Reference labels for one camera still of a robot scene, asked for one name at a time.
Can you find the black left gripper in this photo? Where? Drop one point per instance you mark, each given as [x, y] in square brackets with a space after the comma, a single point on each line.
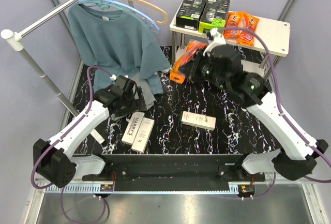
[138, 105]

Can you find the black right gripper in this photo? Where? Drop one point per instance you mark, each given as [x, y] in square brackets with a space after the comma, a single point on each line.
[196, 61]

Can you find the orange snack packet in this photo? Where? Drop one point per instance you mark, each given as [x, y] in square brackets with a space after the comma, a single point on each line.
[251, 23]
[234, 20]
[182, 67]

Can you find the black green razor box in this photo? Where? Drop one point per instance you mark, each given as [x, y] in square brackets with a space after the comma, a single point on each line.
[215, 14]

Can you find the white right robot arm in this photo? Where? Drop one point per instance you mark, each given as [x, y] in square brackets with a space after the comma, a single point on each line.
[255, 95]

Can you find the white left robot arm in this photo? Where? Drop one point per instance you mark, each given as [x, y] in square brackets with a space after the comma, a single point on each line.
[54, 159]

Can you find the black razor box on shelf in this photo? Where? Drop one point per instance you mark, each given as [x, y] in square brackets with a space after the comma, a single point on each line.
[189, 14]

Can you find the white two-tier shelf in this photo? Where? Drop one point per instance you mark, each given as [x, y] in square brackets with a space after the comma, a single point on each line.
[274, 33]

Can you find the grey folded cloth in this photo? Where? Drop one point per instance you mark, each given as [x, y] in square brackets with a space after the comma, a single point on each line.
[149, 98]

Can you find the white harry's box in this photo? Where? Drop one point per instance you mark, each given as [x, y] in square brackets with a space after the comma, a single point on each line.
[143, 134]
[132, 128]

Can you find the black marble pattern mat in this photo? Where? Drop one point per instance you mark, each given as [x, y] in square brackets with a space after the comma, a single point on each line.
[236, 131]

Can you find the long white cosmetic box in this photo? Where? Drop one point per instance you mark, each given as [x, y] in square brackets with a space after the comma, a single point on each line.
[198, 120]

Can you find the teal t-shirt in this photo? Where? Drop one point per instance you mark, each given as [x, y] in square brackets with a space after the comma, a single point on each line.
[120, 43]

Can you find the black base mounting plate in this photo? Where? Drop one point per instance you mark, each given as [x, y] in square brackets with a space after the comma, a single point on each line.
[173, 173]

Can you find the blue plastic hanger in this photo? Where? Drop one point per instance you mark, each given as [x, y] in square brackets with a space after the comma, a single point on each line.
[129, 9]

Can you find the metal clothes rack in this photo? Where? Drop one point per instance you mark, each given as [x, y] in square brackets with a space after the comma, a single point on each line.
[29, 108]

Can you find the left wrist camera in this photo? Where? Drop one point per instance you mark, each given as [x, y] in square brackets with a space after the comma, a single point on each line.
[114, 77]

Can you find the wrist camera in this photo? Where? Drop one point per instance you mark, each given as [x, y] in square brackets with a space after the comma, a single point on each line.
[114, 77]
[215, 38]

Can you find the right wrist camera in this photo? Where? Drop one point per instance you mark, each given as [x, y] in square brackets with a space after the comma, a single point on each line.
[215, 38]

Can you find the white slotted cable duct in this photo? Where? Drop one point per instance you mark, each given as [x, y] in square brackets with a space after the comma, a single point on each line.
[92, 187]

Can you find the aluminium rail frame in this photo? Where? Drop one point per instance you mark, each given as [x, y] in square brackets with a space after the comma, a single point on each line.
[292, 172]

